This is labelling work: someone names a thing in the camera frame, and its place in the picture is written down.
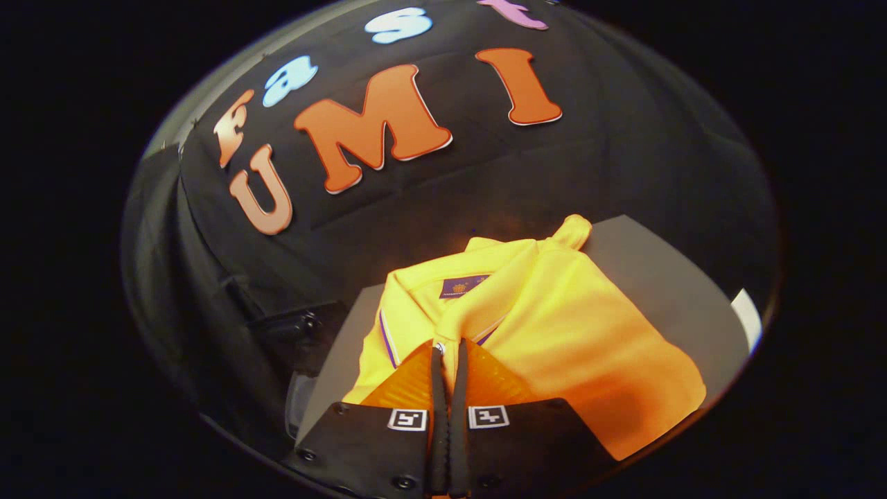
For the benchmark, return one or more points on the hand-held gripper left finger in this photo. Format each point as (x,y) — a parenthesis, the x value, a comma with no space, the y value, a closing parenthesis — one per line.
(438,430)

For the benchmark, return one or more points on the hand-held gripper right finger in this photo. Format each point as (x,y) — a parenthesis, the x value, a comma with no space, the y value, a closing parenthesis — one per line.
(459,430)

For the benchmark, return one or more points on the yellow polo shirt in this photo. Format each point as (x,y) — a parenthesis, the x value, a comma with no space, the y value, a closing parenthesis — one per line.
(568,326)

